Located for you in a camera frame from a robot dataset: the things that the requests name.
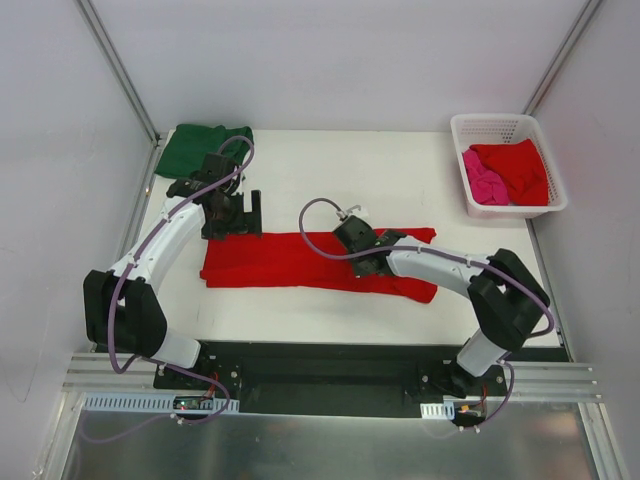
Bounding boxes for red t shirt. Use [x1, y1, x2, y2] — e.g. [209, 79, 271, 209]
[470, 139, 549, 207]
[200, 232, 438, 304]

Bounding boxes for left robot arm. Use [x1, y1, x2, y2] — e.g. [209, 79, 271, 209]
[83, 152, 263, 389]

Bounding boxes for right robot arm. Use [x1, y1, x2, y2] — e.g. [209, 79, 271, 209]
[333, 213, 550, 398]

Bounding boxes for folded green t shirt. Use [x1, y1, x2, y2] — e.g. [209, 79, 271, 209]
[155, 124, 254, 179]

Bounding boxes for pink t shirt in basket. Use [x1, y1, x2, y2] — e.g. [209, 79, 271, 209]
[463, 150, 510, 206]

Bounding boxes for white plastic basket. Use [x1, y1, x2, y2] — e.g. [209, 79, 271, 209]
[451, 114, 567, 219]

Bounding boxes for red t shirt in basket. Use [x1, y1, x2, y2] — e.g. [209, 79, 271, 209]
[470, 139, 549, 207]

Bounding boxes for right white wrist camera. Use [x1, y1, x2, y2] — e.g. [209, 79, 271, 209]
[336, 204, 369, 221]

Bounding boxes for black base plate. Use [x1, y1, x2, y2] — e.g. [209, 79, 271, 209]
[152, 339, 509, 415]

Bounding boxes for right white cable duct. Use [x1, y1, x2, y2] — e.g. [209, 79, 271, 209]
[420, 401, 455, 421]

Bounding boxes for white cable duct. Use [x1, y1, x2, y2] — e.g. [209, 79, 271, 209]
[84, 393, 240, 415]
[420, 401, 455, 421]

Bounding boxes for left white cable duct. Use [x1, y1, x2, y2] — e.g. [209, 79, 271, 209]
[84, 393, 240, 415]

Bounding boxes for left aluminium frame post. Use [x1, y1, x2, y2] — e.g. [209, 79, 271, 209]
[74, 0, 161, 146]

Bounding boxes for aluminium frame post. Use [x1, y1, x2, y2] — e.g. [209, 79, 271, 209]
[74, 0, 161, 146]
[522, 0, 606, 116]

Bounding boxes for right aluminium frame post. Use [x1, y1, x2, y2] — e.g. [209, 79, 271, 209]
[522, 0, 606, 116]

